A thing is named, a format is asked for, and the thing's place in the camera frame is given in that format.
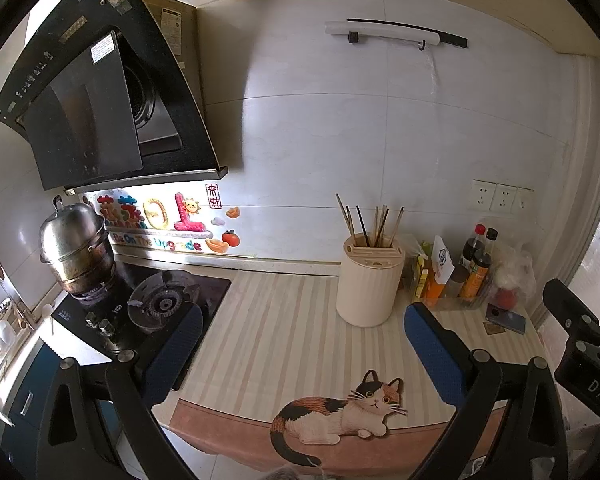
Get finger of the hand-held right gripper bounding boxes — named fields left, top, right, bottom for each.
left=542, top=278, right=600, bottom=353

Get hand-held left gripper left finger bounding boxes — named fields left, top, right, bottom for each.
left=35, top=303, right=204, bottom=480

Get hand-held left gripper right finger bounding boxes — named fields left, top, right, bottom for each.
left=403, top=302, right=571, bottom=480

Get cream ribbed utensil holder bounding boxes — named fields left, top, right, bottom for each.
left=335, top=234, right=406, bottom=329

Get clear plastic bag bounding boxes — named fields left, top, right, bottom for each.
left=489, top=239, right=537, bottom=312

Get dark smartphone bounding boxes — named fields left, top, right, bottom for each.
left=484, top=303, right=527, bottom=335

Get grey lidded jar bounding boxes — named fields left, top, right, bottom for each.
left=446, top=265, right=469, bottom=299

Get brown bottle orange label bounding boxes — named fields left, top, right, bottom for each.
left=459, top=252, right=494, bottom=302

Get white paper label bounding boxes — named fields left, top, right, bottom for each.
left=431, top=234, right=456, bottom=282

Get black glass gas stove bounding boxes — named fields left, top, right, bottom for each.
left=50, top=264, right=232, bottom=392

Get dark sauce bottle black cap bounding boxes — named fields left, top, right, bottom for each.
left=482, top=228, right=499, bottom=267

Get dark sauce bottle red cap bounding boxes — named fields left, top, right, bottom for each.
left=461, top=224, right=486, bottom=272

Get striped mat with cat print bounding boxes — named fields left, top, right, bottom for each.
left=172, top=269, right=548, bottom=480

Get steel steamer pot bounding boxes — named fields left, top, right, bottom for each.
left=38, top=195, right=117, bottom=297

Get dark teal cabinet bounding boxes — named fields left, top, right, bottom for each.
left=0, top=336, right=121, bottom=461

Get black range hood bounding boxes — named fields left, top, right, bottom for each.
left=0, top=0, right=230, bottom=195

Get gas burner ring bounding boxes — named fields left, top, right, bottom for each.
left=127, top=270, right=202, bottom=334

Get white wall sockets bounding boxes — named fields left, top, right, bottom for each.
left=472, top=178, right=535, bottom=219

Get colourful wall stickers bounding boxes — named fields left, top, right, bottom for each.
left=82, top=182, right=244, bottom=257

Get wall rail with film roll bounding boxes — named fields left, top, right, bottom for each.
left=324, top=18, right=469, bottom=54

